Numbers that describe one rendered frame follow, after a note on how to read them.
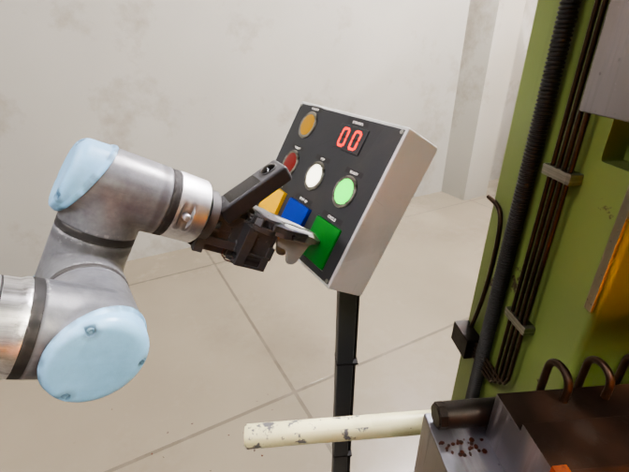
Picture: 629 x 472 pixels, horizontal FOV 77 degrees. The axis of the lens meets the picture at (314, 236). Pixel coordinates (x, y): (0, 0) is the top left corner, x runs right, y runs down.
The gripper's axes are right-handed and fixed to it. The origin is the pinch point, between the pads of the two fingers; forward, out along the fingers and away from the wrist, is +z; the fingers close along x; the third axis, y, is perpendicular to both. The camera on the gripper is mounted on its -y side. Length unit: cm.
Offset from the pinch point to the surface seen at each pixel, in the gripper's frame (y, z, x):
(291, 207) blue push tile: -1.5, 0.9, -11.4
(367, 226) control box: -5.7, 3.1, 7.1
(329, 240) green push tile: -0.7, 1.3, 2.6
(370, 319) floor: 49, 119, -77
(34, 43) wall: -4, -50, -209
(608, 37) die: -26.4, -13.6, 36.3
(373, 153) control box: -16.4, 1.6, 2.2
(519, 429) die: 3.6, 2.1, 39.3
